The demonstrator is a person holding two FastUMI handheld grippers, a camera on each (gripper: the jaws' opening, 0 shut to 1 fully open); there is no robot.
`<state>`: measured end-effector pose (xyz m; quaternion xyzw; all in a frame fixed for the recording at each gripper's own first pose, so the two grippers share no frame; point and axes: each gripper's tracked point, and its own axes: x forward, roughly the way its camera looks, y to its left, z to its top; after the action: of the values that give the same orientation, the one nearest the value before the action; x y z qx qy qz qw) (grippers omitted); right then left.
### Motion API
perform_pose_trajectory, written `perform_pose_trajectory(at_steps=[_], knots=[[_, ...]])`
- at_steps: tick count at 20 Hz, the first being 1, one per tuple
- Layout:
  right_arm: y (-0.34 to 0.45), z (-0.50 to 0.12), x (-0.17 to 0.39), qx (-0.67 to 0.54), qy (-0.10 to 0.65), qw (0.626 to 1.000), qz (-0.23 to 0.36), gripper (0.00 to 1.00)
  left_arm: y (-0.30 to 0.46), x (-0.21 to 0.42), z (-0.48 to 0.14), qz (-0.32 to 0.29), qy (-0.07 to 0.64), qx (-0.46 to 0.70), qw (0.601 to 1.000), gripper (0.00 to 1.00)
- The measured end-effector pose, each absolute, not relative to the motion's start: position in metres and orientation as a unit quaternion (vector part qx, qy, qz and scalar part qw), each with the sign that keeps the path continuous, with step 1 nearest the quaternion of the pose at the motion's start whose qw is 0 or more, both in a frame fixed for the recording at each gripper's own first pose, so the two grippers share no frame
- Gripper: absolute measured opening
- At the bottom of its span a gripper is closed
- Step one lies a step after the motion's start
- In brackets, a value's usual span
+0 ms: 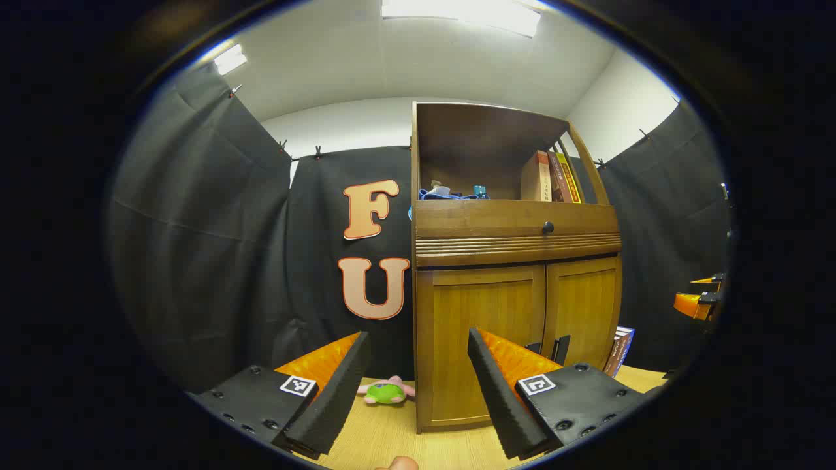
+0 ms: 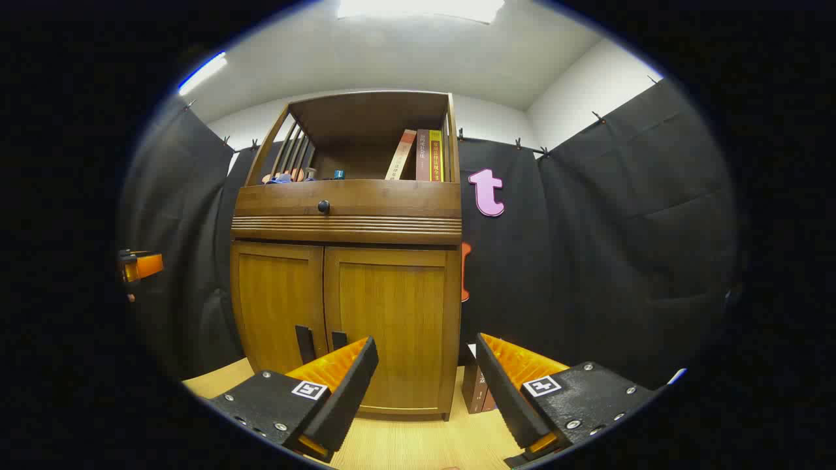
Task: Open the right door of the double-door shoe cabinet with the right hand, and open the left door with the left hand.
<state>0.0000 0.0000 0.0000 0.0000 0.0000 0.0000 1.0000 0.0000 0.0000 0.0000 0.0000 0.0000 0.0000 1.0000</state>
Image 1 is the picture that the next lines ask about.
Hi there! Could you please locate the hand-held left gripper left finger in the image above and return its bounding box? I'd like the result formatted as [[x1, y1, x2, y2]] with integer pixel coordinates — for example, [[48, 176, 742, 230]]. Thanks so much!
[[186, 331, 372, 460]]

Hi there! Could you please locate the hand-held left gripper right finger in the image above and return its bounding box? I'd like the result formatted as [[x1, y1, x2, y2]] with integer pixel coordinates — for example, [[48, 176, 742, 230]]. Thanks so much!
[[467, 328, 654, 460]]

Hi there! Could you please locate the wooden cabinet door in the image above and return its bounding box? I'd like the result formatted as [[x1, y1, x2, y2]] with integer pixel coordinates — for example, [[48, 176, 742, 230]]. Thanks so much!
[[543, 256, 621, 373], [415, 264, 547, 431]]

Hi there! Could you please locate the wooden double-door shoe cabinet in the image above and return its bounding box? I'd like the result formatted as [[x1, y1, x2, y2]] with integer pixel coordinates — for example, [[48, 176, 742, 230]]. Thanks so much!
[[410, 101, 622, 433]]

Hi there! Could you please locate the green plush toy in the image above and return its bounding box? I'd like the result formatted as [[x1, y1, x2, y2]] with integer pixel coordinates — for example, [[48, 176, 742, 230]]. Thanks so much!
[[357, 376, 416, 406]]

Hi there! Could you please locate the blue book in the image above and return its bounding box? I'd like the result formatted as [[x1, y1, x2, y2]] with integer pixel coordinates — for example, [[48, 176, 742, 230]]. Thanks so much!
[[613, 326, 635, 376]]

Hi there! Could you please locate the reddish brown book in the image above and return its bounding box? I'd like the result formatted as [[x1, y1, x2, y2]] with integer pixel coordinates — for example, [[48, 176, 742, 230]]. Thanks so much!
[[547, 151, 573, 203]]

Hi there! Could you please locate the black backdrop cloth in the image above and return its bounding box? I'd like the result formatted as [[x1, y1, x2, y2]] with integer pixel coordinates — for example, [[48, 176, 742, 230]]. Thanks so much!
[[108, 62, 731, 392]]

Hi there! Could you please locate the tan book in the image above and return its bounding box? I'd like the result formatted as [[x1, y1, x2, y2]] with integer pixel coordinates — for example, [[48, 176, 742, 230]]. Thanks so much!
[[520, 151, 553, 202]]

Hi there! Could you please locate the small ceiling light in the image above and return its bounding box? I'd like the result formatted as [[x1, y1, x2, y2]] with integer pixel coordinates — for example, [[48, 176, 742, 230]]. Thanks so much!
[[214, 44, 248, 76]]

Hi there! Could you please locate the blue cord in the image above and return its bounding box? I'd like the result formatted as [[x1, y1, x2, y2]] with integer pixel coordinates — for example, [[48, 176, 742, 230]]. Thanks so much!
[[418, 186, 481, 201]]

